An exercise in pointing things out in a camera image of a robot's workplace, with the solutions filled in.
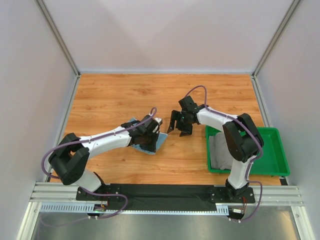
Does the blue patterned towel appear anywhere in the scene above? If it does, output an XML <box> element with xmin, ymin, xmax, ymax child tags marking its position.
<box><xmin>130</xmin><ymin>128</ymin><xmax>168</xmax><ymax>155</ymax></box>

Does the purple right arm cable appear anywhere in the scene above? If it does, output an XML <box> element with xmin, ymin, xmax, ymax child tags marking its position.
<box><xmin>184</xmin><ymin>85</ymin><xmax>264</xmax><ymax>224</ymax></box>

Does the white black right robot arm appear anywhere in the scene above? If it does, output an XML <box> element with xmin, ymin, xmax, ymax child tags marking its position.
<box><xmin>167</xmin><ymin>95</ymin><xmax>264</xmax><ymax>200</ymax></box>

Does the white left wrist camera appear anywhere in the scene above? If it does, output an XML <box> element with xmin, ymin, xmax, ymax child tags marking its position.
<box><xmin>152</xmin><ymin>117</ymin><xmax>163</xmax><ymax>127</ymax></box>

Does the aluminium frame post left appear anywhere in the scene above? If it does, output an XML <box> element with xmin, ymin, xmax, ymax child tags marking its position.
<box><xmin>34</xmin><ymin>0</ymin><xmax>81</xmax><ymax>78</ymax></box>

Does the grey terry towel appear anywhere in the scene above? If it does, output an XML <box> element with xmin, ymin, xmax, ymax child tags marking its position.
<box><xmin>208</xmin><ymin>132</ymin><xmax>234</xmax><ymax>170</ymax></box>

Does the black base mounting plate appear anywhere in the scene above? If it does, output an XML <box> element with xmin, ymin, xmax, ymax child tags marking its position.
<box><xmin>75</xmin><ymin>183</ymin><xmax>256</xmax><ymax>212</ymax></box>

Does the aluminium frame post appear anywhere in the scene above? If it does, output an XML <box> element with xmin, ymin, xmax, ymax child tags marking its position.
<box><xmin>34</xmin><ymin>0</ymin><xmax>81</xmax><ymax>78</ymax></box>
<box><xmin>251</xmin><ymin>0</ymin><xmax>302</xmax><ymax>79</ymax></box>

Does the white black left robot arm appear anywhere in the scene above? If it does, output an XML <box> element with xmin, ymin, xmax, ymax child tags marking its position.
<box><xmin>48</xmin><ymin>114</ymin><xmax>163</xmax><ymax>195</ymax></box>

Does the green plastic tray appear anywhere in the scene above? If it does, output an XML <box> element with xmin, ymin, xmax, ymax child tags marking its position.
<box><xmin>205</xmin><ymin>126</ymin><xmax>290</xmax><ymax>177</ymax></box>

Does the aluminium front rail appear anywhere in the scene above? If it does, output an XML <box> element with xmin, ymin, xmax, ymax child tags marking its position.
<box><xmin>30</xmin><ymin>182</ymin><xmax>304</xmax><ymax>216</ymax></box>

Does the aluminium frame post right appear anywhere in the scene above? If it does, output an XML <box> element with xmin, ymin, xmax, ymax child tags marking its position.
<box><xmin>251</xmin><ymin>0</ymin><xmax>302</xmax><ymax>79</ymax></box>

